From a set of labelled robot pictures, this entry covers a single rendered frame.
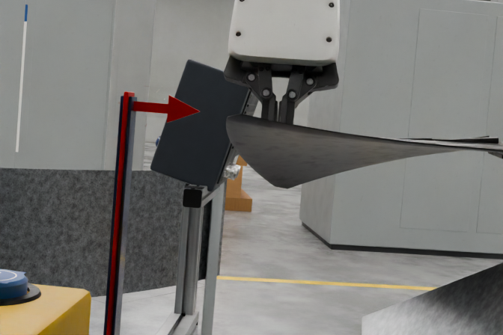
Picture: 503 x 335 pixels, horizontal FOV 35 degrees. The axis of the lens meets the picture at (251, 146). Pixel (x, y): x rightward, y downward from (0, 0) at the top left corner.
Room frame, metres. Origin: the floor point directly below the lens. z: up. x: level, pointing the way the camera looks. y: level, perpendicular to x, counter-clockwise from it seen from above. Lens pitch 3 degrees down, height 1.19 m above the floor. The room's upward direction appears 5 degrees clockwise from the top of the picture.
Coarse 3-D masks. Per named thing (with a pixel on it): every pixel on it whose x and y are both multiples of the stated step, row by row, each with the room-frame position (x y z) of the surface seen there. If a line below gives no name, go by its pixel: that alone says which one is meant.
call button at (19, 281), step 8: (0, 272) 0.45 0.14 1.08; (8, 272) 0.45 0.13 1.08; (16, 272) 0.45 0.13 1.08; (24, 272) 0.45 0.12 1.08; (0, 280) 0.43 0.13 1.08; (8, 280) 0.43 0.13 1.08; (16, 280) 0.43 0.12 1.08; (24, 280) 0.44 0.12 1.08; (0, 288) 0.42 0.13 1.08; (8, 288) 0.43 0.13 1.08; (16, 288) 0.43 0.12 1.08; (24, 288) 0.44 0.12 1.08; (0, 296) 0.42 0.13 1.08; (8, 296) 0.43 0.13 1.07; (16, 296) 0.43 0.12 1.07
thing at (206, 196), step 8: (184, 192) 1.20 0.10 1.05; (192, 192) 1.20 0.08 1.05; (200, 192) 1.20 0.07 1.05; (208, 192) 1.34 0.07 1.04; (216, 192) 1.39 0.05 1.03; (184, 200) 1.20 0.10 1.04; (192, 200) 1.20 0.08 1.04; (200, 200) 1.20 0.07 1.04; (208, 200) 1.28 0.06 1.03; (200, 208) 1.20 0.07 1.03
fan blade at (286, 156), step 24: (240, 120) 0.62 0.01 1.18; (264, 120) 0.62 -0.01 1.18; (240, 144) 0.70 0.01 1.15; (264, 144) 0.70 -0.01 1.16; (288, 144) 0.69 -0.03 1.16; (312, 144) 0.69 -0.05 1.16; (336, 144) 0.68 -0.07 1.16; (360, 144) 0.67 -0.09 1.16; (384, 144) 0.65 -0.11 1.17; (408, 144) 0.63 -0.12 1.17; (432, 144) 0.62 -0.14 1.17; (456, 144) 0.63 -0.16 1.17; (480, 144) 0.63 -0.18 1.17; (264, 168) 0.77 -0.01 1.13; (288, 168) 0.77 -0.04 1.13; (312, 168) 0.78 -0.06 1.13; (336, 168) 0.78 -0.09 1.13
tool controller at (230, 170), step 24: (192, 72) 1.26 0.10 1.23; (216, 72) 1.26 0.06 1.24; (192, 96) 1.26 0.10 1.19; (216, 96) 1.26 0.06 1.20; (240, 96) 1.25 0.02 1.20; (192, 120) 1.26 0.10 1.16; (216, 120) 1.26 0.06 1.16; (168, 144) 1.26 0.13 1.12; (192, 144) 1.26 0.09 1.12; (216, 144) 1.26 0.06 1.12; (168, 168) 1.26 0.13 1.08; (192, 168) 1.26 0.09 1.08; (216, 168) 1.26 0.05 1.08
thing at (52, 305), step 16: (32, 288) 0.45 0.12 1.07; (48, 288) 0.46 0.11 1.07; (64, 288) 0.46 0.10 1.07; (0, 304) 0.42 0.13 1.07; (16, 304) 0.42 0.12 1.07; (32, 304) 0.42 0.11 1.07; (48, 304) 0.43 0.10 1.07; (64, 304) 0.43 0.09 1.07; (80, 304) 0.45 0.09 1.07; (0, 320) 0.39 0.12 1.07; (16, 320) 0.39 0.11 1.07; (32, 320) 0.39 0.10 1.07; (48, 320) 0.40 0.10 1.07; (64, 320) 0.42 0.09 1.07; (80, 320) 0.45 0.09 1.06
